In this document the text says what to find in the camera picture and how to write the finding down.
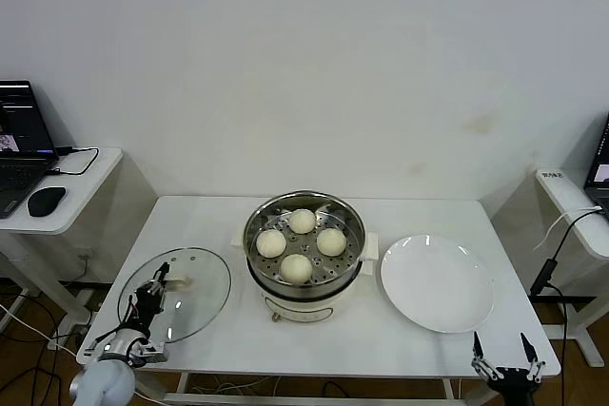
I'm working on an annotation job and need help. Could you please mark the white table leg frame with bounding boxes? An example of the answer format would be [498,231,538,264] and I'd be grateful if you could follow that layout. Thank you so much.
[132,367,470,406]

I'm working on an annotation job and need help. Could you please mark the white steamed baozi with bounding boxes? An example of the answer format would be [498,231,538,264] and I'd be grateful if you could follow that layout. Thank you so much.
[255,228,287,259]
[288,208,317,235]
[279,253,313,284]
[316,227,347,257]

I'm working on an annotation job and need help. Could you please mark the black computer mouse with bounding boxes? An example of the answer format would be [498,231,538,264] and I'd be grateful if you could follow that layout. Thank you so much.
[27,185,68,218]

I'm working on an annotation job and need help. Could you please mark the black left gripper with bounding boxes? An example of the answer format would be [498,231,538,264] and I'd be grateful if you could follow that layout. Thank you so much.
[124,261,171,331]

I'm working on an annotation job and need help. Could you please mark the black cable under table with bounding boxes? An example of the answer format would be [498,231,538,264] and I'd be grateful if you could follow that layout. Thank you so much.
[322,378,354,398]

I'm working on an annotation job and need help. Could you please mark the dark laptop with bright screen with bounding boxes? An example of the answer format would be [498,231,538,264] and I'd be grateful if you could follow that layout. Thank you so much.
[583,112,609,215]

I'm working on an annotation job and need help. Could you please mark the white flat cable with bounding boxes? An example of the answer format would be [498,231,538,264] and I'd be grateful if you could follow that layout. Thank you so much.
[532,204,603,252]

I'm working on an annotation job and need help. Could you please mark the black cable with adapter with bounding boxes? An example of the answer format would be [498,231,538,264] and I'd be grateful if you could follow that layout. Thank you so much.
[529,212,609,406]

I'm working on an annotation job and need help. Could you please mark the stainless steel steamer basket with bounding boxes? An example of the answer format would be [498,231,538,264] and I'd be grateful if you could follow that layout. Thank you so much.
[231,190,381,300]

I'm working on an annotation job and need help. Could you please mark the black laptop with video windows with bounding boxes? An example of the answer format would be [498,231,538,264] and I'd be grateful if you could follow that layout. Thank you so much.
[0,80,61,220]

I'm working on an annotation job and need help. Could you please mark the white cables under table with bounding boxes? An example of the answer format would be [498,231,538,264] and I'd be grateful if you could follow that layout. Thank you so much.
[189,374,283,396]

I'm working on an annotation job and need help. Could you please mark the black laptop power cable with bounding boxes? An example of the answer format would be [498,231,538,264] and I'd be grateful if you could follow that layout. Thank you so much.
[45,145,100,177]

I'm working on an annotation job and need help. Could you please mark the white round plate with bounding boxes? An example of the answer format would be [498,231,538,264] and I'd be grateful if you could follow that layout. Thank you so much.
[380,233,495,334]

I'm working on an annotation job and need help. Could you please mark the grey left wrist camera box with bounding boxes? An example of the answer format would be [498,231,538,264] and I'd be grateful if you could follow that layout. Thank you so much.
[137,338,170,365]

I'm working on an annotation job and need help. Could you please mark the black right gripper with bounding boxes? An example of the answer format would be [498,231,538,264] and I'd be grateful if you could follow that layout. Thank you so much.
[470,331,543,406]

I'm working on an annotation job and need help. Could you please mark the glass lid with cream handle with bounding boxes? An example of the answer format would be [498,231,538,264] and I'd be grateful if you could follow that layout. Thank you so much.
[116,246,233,345]

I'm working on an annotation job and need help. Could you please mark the white floor cable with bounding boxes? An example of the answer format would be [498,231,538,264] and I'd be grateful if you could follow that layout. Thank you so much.
[0,303,80,356]

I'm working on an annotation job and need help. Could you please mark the white side table with mouse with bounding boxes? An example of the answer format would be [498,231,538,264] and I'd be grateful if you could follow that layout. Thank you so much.
[0,146,159,331]

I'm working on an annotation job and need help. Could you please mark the white side table with label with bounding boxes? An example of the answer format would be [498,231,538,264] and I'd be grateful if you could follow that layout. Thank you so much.
[489,167,609,369]

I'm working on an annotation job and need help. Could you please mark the cream electric cooker pot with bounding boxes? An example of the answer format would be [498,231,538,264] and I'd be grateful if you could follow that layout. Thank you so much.
[246,258,377,324]

